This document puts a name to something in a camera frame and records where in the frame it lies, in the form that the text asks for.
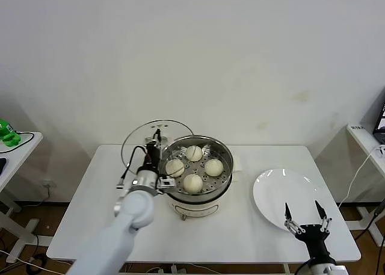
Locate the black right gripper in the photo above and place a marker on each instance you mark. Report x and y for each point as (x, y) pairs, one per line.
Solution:
(312, 237)

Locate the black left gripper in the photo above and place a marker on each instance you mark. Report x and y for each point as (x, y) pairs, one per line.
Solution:
(152, 156)

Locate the round glass pot lid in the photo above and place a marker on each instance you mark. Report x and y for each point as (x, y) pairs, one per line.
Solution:
(138, 136)

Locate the white steamed baozi bun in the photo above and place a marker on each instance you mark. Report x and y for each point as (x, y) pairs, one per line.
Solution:
(175, 168)
(194, 153)
(192, 183)
(213, 167)

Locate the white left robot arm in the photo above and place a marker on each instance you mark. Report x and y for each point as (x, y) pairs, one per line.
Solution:
(114, 236)

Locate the stainless steel steamer basket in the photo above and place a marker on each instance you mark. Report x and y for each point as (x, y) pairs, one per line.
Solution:
(195, 168)

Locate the round white plate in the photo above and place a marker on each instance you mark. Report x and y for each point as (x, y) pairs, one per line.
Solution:
(285, 190)

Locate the white side desk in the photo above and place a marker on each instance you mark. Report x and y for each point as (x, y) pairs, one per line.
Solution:
(365, 145)
(18, 160)

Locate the white printed label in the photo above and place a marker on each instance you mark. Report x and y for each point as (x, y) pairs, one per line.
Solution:
(358, 128)

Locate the black laptop screen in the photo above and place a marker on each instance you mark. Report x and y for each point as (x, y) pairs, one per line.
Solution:
(380, 130)

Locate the green plastic bottle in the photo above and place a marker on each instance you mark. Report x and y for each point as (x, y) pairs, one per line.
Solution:
(7, 133)

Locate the black flat desk device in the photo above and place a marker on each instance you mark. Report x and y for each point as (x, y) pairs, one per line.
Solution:
(2, 166)

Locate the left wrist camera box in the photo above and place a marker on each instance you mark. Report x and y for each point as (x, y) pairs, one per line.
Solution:
(167, 183)

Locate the white wall outlet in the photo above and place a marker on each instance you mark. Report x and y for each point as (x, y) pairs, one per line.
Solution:
(49, 183)

